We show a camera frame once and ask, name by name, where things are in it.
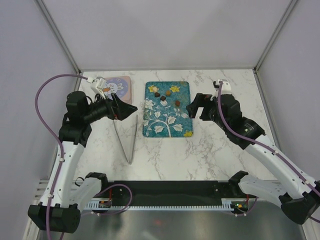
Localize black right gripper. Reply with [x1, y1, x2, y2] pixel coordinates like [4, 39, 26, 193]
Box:
[186, 92, 229, 132]

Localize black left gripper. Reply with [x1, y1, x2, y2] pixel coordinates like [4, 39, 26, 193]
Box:
[83, 91, 137, 124]

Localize pink box lid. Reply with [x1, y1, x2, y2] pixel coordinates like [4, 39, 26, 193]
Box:
[105, 76, 128, 103]

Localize metal serving tongs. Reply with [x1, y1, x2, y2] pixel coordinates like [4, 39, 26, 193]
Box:
[113, 115, 139, 165]

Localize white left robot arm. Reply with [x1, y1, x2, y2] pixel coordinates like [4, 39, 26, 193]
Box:
[27, 91, 138, 234]

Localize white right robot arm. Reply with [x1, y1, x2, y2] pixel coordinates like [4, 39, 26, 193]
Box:
[186, 93, 320, 225]

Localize pink chocolate box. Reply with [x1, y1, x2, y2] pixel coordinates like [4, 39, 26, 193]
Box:
[126, 76, 133, 104]

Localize teal floral tray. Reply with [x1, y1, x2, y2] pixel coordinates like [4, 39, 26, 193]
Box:
[142, 81, 194, 138]

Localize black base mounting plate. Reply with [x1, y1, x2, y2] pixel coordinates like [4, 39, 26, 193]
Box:
[102, 180, 247, 206]

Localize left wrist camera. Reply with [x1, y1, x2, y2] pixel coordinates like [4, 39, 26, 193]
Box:
[86, 76, 110, 99]

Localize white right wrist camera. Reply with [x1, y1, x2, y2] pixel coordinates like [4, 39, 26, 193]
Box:
[213, 79, 232, 95]

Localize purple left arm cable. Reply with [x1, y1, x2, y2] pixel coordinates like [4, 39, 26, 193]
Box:
[34, 74, 133, 240]

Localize white slotted cable duct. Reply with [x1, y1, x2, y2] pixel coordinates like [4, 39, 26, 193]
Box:
[83, 199, 254, 212]

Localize aluminium frame rail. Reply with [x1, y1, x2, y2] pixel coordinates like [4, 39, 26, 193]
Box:
[34, 0, 82, 74]

